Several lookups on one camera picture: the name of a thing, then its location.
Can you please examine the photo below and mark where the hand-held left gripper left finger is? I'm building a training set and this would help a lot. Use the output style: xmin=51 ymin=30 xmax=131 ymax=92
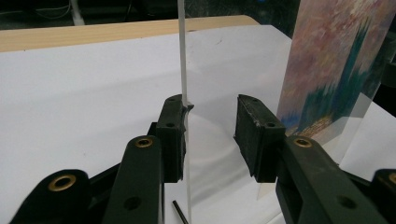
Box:
xmin=102 ymin=93 xmax=194 ymax=224

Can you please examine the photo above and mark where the light wooden table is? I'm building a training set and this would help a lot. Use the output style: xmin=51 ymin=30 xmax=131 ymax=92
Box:
xmin=0 ymin=14 xmax=262 ymax=53

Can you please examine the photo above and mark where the white table leg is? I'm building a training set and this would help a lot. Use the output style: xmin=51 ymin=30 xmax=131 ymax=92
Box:
xmin=69 ymin=0 xmax=86 ymax=27

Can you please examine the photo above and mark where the clear acrylic photo frame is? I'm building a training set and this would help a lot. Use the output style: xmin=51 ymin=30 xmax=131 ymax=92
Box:
xmin=177 ymin=0 xmax=396 ymax=224

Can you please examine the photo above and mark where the colourful painting print card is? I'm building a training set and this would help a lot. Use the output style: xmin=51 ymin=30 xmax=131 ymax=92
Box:
xmin=276 ymin=0 xmax=396 ymax=147

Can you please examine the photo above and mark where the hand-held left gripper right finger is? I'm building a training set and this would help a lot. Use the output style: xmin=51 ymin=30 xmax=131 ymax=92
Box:
xmin=233 ymin=93 xmax=388 ymax=224

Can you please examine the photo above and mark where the bundle of floor cables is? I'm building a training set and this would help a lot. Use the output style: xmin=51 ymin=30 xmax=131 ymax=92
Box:
xmin=0 ymin=2 xmax=72 ymax=21

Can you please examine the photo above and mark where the thin black rod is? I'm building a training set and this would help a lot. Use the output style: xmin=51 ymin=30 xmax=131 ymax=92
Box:
xmin=172 ymin=200 xmax=190 ymax=224

